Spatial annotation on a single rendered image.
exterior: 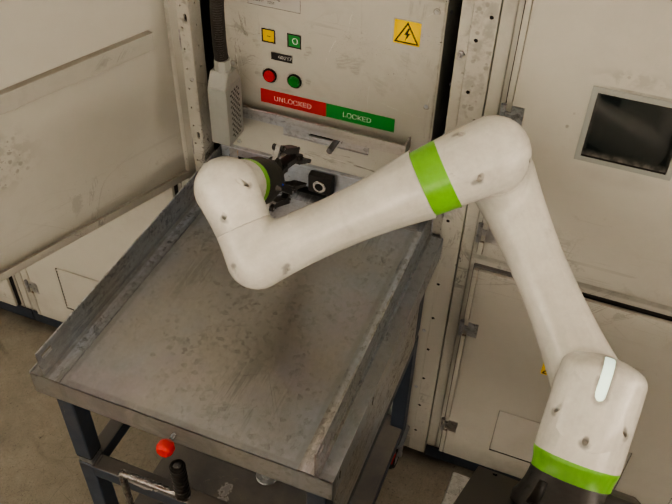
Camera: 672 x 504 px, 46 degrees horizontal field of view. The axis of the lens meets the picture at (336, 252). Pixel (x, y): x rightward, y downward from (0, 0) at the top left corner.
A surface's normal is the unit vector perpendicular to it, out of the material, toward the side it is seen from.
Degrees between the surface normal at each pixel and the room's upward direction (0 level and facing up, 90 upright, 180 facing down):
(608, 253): 91
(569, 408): 53
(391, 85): 90
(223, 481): 0
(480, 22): 90
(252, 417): 0
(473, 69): 90
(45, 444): 0
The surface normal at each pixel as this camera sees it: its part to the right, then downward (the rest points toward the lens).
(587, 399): -0.51, -0.18
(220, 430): 0.02, -0.73
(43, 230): 0.73, 0.47
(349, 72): -0.36, 0.62
